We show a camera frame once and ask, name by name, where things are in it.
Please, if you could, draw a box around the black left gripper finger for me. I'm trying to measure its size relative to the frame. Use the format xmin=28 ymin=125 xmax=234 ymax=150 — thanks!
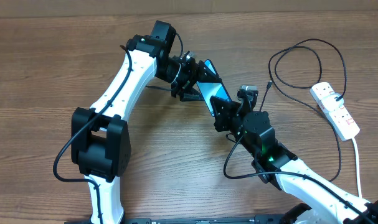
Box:
xmin=179 ymin=88 xmax=204 ymax=101
xmin=197 ymin=60 xmax=222 ymax=83

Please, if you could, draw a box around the blue Galaxy smartphone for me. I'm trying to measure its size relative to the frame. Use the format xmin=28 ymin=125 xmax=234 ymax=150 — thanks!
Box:
xmin=196 ymin=58 xmax=233 ymax=117

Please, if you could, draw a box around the black USB charging cable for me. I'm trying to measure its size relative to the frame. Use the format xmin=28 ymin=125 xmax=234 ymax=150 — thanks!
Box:
xmin=258 ymin=38 xmax=347 ymax=182

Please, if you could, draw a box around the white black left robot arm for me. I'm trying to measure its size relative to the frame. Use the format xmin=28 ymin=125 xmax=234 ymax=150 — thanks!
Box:
xmin=52 ymin=21 xmax=230 ymax=223

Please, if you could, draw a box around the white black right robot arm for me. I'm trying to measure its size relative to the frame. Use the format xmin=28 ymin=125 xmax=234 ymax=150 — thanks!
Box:
xmin=210 ymin=90 xmax=378 ymax=223

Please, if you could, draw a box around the white charger plug adapter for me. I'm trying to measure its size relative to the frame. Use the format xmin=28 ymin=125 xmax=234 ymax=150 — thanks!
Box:
xmin=319 ymin=93 xmax=344 ymax=113

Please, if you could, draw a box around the white power strip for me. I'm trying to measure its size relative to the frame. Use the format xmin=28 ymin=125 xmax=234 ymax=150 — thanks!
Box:
xmin=309 ymin=82 xmax=360 ymax=141

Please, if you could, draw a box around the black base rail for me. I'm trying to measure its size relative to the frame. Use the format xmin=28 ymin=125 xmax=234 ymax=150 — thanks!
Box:
xmin=64 ymin=213 xmax=286 ymax=224

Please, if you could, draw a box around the white power strip cord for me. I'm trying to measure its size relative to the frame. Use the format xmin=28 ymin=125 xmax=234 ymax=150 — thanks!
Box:
xmin=351 ymin=137 xmax=363 ymax=200

